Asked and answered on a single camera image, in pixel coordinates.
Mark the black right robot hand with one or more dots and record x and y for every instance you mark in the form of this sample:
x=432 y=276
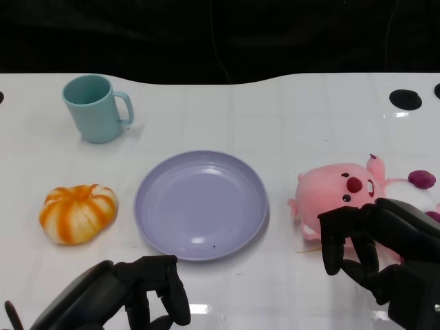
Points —
x=405 y=233

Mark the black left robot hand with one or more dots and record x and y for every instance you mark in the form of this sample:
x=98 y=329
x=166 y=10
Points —
x=103 y=295

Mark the pink plush beaver doll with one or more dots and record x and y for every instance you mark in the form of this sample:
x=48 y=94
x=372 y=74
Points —
x=323 y=189

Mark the lavender round plate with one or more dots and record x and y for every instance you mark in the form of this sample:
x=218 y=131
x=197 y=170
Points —
x=201 y=206

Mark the orange white striped pumpkin toy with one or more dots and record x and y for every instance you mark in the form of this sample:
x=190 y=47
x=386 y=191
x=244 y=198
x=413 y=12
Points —
x=77 y=214

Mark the light teal plastic mug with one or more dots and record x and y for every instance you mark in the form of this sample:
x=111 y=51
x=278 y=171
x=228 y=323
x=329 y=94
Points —
x=94 y=117

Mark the black backdrop cloth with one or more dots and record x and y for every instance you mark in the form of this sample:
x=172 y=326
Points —
x=103 y=34

